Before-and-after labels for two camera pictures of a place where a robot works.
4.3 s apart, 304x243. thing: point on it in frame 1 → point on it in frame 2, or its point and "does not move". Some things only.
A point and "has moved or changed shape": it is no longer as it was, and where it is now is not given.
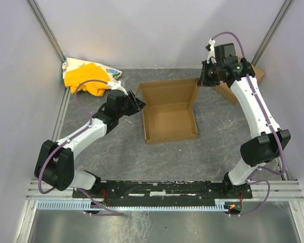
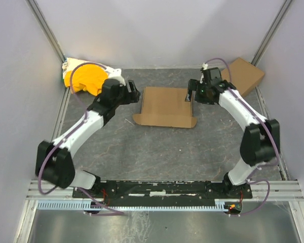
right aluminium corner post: [257, 56] does not move
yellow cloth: [89, 71] does not move
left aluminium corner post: [46, 29] does not move
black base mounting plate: [177, 193] does not move
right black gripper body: [205, 74] → [192, 87]
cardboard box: [167, 115] has moved or changed shape
